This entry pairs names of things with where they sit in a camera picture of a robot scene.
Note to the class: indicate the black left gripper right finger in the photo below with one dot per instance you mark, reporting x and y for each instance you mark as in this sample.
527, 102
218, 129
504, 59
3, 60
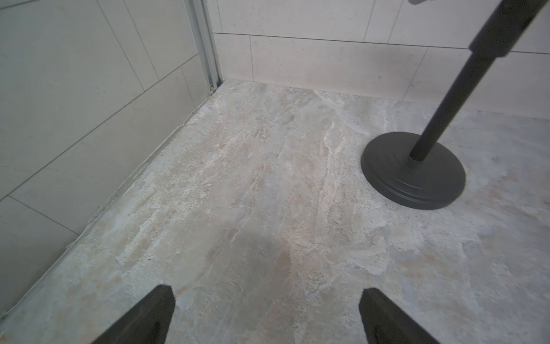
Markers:
386, 322

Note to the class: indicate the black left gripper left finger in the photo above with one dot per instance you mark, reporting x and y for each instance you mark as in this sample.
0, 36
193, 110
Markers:
146, 322

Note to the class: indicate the black microphone stand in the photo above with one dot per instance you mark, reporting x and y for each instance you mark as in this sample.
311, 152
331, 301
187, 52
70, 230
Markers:
415, 170

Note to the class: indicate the left corner aluminium post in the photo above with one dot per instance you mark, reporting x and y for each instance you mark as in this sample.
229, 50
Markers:
203, 35

